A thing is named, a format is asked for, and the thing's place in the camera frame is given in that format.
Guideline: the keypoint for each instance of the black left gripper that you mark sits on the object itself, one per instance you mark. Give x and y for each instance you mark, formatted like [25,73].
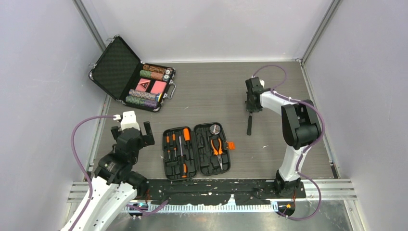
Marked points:
[147,139]

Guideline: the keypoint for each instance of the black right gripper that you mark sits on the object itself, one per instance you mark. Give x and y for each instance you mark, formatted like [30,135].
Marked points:
[249,108]

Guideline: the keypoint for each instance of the black handled hammer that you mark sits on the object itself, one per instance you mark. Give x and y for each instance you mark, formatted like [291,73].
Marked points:
[249,125]

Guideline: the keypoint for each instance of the small round tape measure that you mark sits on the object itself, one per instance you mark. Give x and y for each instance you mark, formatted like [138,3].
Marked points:
[215,129]

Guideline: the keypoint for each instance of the black plastic tool case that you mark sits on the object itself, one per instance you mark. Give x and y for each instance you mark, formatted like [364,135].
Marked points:
[199,158]

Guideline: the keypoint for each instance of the orange handled pliers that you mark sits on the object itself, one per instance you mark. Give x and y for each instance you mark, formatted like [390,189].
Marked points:
[216,145]

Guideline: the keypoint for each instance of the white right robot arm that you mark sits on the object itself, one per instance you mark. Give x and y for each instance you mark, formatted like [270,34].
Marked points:
[301,127]

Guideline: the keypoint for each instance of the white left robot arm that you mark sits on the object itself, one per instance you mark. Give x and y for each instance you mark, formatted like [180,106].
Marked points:
[114,183]

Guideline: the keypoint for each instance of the red playing card deck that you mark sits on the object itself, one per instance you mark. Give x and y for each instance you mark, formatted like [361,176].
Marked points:
[158,87]

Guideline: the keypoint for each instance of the black aluminium poker chip case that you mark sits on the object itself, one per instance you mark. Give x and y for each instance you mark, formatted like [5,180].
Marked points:
[118,71]

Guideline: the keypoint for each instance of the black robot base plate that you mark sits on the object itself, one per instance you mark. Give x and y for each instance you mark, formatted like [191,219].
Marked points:
[215,192]

